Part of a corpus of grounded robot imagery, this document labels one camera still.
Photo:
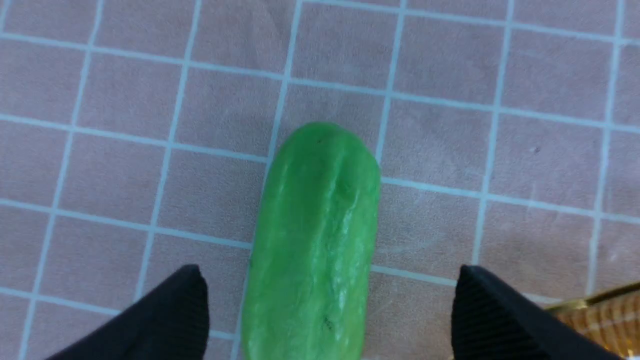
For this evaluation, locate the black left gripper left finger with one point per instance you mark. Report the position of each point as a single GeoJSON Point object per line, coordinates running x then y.
{"type": "Point", "coordinates": [172, 322]}

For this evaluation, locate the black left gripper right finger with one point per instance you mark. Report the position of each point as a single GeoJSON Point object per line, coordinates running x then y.
{"type": "Point", "coordinates": [490, 320]}

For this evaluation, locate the green toy bitter gourd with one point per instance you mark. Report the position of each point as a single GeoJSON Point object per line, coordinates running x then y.
{"type": "Point", "coordinates": [316, 230]}

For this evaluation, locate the amber ribbed plastic plate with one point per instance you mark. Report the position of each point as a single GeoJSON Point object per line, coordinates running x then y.
{"type": "Point", "coordinates": [611, 319]}

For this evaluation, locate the pink checkered tablecloth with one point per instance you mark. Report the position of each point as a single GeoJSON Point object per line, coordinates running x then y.
{"type": "Point", "coordinates": [136, 136]}

